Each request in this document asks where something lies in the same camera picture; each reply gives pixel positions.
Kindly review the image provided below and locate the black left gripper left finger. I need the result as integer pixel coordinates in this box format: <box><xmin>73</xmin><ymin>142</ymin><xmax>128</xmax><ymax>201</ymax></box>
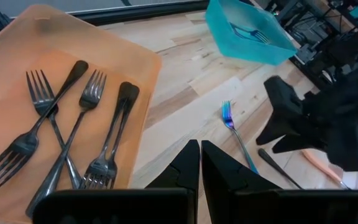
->
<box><xmin>32</xmin><ymin>139</ymin><xmax>200</xmax><ymax>224</ymax></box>

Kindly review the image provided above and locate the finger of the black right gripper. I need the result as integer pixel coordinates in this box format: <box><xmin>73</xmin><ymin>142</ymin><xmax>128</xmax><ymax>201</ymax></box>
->
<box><xmin>255</xmin><ymin>75</ymin><xmax>306</xmax><ymax>146</ymax></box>
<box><xmin>271</xmin><ymin>133</ymin><xmax>326</xmax><ymax>154</ymax></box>

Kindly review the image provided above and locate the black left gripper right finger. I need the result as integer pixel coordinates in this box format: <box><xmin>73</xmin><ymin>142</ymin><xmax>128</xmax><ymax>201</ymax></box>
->
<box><xmin>201</xmin><ymin>140</ymin><xmax>358</xmax><ymax>224</ymax></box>

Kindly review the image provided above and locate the black metal fork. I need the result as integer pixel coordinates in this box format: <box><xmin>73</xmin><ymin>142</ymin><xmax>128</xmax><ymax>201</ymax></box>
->
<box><xmin>25</xmin><ymin>69</ymin><xmax>83</xmax><ymax>190</ymax></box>
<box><xmin>257</xmin><ymin>148</ymin><xmax>303</xmax><ymax>190</ymax></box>
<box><xmin>103</xmin><ymin>83</ymin><xmax>141</xmax><ymax>190</ymax></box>
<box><xmin>0</xmin><ymin>60</ymin><xmax>90</xmax><ymax>190</ymax></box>
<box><xmin>25</xmin><ymin>68</ymin><xmax>108</xmax><ymax>218</ymax></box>
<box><xmin>78</xmin><ymin>81</ymin><xmax>134</xmax><ymax>190</ymax></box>

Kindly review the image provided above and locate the orange-handled silver fork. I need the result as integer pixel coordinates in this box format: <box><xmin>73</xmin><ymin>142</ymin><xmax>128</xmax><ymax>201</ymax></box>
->
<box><xmin>301</xmin><ymin>149</ymin><xmax>351</xmax><ymax>190</ymax></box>

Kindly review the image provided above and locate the iridescent blue metal fork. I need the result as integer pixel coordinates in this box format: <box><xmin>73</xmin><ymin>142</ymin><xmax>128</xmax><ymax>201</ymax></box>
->
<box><xmin>221</xmin><ymin>100</ymin><xmax>260</xmax><ymax>175</ymax></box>
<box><xmin>228</xmin><ymin>22</ymin><xmax>272</xmax><ymax>45</ymax></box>
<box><xmin>230</xmin><ymin>26</ymin><xmax>260</xmax><ymax>43</ymax></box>

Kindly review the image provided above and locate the teal translucent plastic bin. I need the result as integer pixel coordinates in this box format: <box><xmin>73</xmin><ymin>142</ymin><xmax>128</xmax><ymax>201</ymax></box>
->
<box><xmin>204</xmin><ymin>0</ymin><xmax>298</xmax><ymax>67</ymax></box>

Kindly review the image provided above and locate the orange translucent plastic bin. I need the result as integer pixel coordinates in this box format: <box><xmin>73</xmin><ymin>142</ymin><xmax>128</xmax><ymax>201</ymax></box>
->
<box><xmin>0</xmin><ymin>4</ymin><xmax>163</xmax><ymax>224</ymax></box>

